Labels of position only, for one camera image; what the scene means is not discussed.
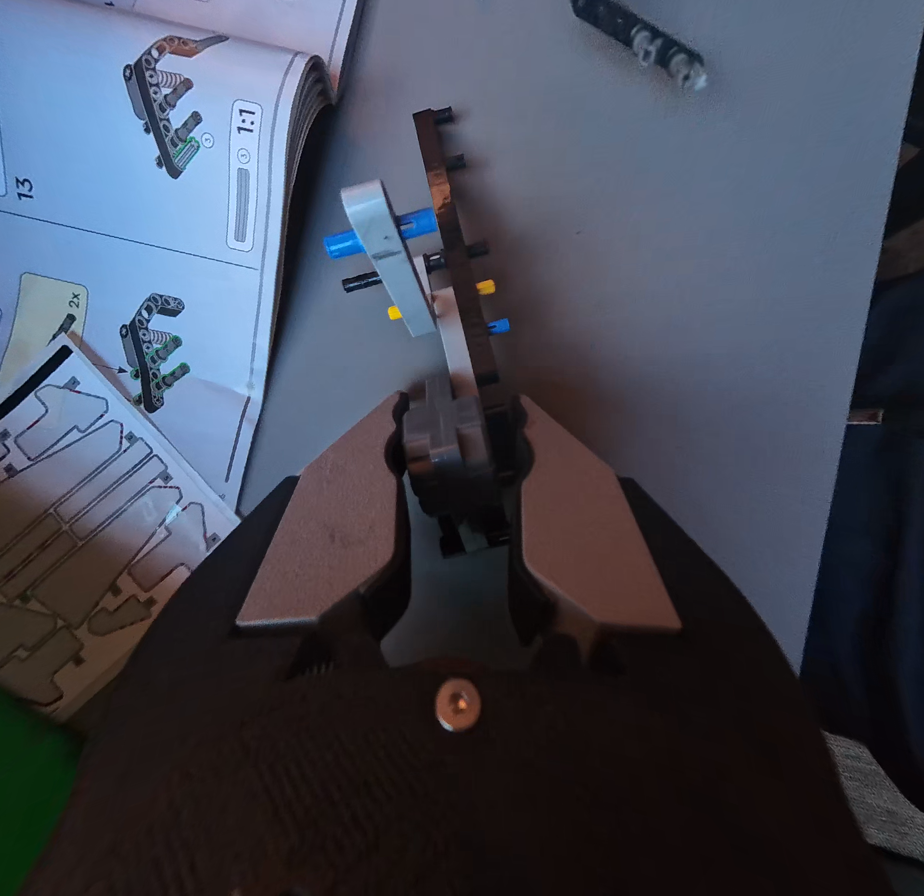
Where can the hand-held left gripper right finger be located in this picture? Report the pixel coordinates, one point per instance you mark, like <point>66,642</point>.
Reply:
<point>592,535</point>

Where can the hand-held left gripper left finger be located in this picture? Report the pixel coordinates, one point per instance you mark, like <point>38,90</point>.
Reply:
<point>325,535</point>

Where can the long black lego beam assembly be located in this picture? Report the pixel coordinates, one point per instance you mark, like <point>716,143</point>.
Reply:
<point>390,275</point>

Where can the bent black lego frame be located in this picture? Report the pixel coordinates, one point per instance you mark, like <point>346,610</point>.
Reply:
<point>613,15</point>

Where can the lego sticker sheet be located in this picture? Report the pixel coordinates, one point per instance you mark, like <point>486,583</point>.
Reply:
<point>94,520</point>

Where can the lego instruction booklet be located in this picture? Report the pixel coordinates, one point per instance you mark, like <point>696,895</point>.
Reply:
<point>108,225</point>

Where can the person's dark blue pants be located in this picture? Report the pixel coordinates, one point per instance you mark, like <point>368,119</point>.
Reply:
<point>866,549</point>

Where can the green plate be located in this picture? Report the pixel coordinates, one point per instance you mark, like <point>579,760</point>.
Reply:
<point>32,788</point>

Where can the grey fabric seat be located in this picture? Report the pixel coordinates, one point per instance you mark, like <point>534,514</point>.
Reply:
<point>881,802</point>

